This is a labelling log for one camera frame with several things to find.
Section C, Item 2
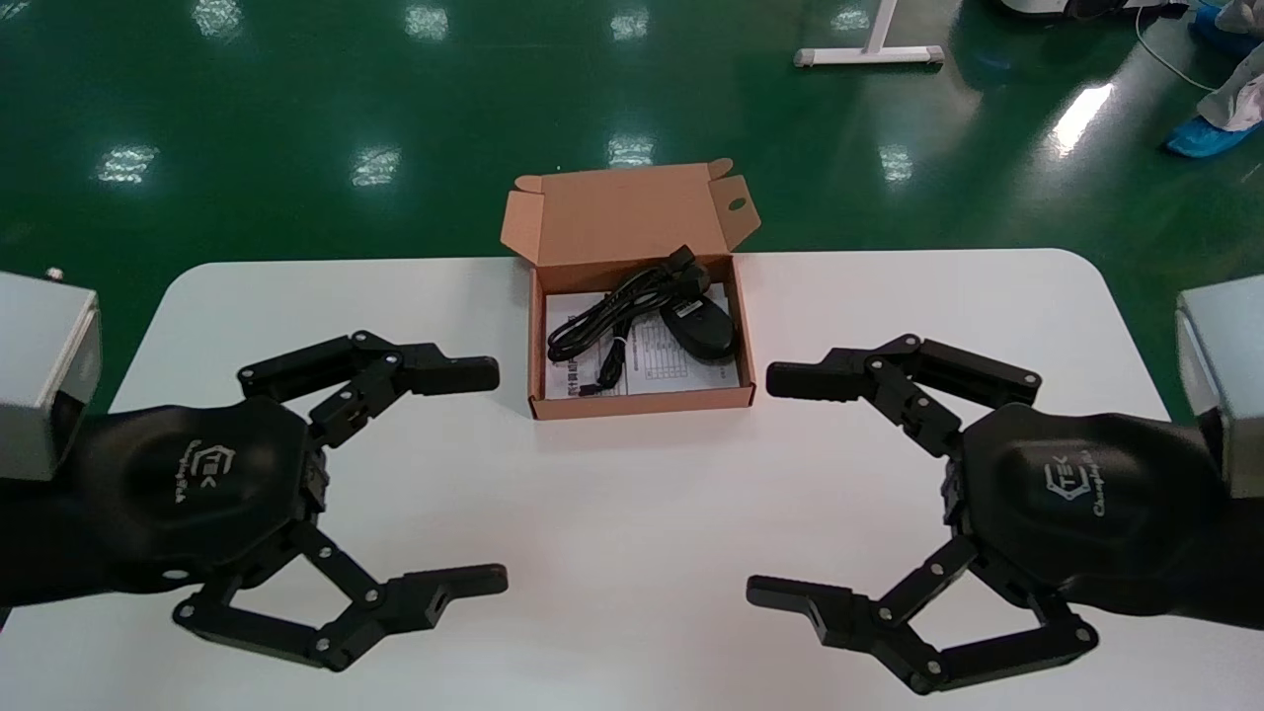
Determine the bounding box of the white floor cable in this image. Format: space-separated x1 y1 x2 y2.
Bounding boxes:
1133 5 1218 94

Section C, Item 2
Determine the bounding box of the white table leg base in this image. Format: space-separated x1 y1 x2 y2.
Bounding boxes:
794 0 946 69

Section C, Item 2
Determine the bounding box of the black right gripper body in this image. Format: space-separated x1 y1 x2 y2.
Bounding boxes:
941 403 1232 617

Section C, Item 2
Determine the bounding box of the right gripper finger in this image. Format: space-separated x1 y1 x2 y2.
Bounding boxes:
765 334 1043 457
746 535 1100 696

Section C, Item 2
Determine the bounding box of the black power cord bundle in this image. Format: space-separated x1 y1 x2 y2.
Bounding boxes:
546 245 713 364

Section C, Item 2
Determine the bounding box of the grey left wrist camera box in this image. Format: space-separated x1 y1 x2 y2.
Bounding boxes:
0 271 104 483

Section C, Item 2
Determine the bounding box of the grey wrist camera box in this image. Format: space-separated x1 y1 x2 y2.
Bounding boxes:
0 271 104 483
1174 274 1264 501

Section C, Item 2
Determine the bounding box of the brown cardboard storage box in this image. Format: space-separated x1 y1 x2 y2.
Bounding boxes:
499 158 763 421

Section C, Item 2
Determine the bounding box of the black wired computer mouse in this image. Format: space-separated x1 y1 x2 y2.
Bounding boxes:
578 294 740 398

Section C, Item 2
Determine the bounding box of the white and black machine base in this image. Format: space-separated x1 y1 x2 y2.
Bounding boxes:
995 0 1192 22

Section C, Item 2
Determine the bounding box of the blue shoe cover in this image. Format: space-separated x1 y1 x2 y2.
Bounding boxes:
1162 113 1264 160
1189 4 1264 52

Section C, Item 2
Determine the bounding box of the white printed paper manual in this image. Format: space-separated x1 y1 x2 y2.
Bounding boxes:
544 283 743 399

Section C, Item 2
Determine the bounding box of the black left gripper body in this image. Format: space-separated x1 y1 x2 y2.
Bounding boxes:
67 395 329 595

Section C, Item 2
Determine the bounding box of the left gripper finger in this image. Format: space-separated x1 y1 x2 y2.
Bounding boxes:
237 331 502 450
173 521 511 674

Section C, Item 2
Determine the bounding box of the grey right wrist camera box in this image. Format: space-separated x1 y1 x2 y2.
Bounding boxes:
1174 274 1264 501

